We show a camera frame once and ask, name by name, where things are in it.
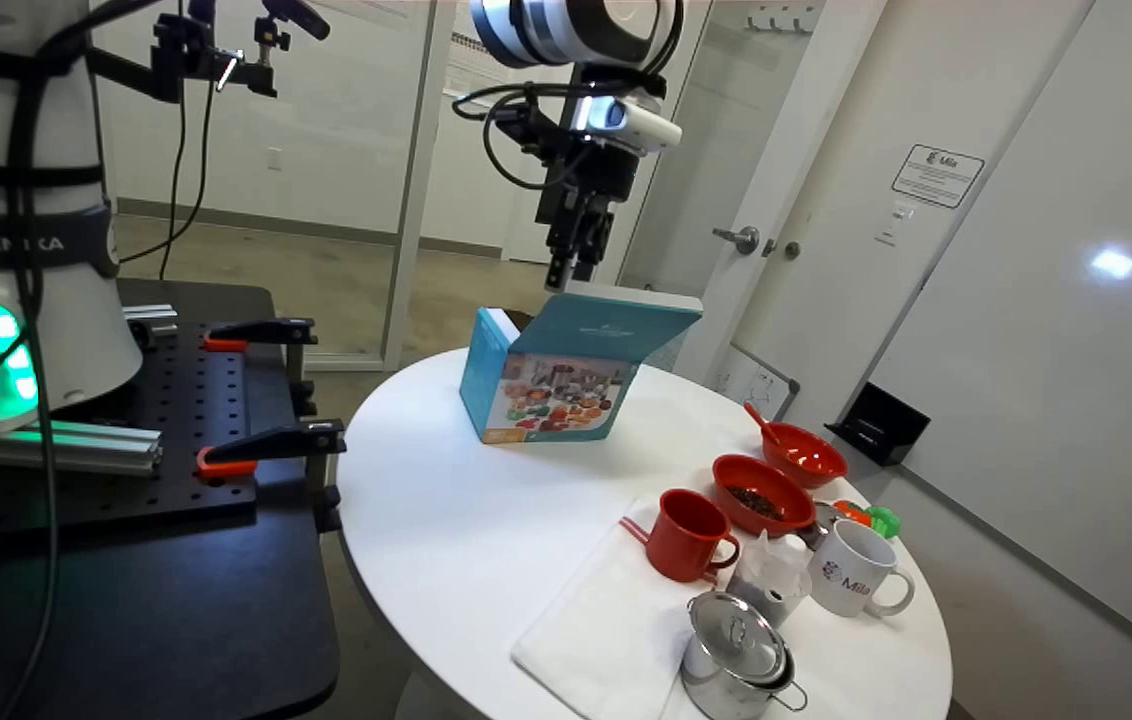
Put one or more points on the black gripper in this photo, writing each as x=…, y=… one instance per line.
x=576, y=169

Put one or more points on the blue cardboard box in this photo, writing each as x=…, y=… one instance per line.
x=567, y=370

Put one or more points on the red cup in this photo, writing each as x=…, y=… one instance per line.
x=686, y=537

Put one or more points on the black perforated robot base table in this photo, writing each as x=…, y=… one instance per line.
x=171, y=597

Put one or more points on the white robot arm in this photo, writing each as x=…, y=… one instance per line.
x=581, y=98

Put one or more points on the black box on floor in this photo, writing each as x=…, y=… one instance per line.
x=882, y=425

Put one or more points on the small whiteboard on floor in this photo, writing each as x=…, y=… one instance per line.
x=758, y=387

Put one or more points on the red bowl with dark contents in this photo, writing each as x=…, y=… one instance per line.
x=758, y=497

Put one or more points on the clear glass jar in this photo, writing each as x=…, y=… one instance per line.
x=773, y=575

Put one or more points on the white cloth with red stripes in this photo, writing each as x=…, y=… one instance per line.
x=608, y=642

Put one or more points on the green and orange toy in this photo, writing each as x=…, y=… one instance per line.
x=875, y=517

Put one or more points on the white mug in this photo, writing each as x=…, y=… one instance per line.
x=852, y=575

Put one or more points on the small steel pot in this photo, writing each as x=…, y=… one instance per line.
x=734, y=661

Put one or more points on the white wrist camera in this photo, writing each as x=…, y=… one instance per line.
x=623, y=122

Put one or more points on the silver door handle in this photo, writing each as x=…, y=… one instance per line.
x=745, y=243

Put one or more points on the red bowl with handle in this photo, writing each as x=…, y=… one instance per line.
x=801, y=452

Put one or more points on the paper sign on wall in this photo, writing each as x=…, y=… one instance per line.
x=938, y=172

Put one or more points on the orange handled clamp rear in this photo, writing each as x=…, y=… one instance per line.
x=288, y=334

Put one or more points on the orange handled clamp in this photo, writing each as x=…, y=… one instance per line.
x=288, y=334
x=314, y=447

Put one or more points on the orange handled clamp front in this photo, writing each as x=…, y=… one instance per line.
x=314, y=447

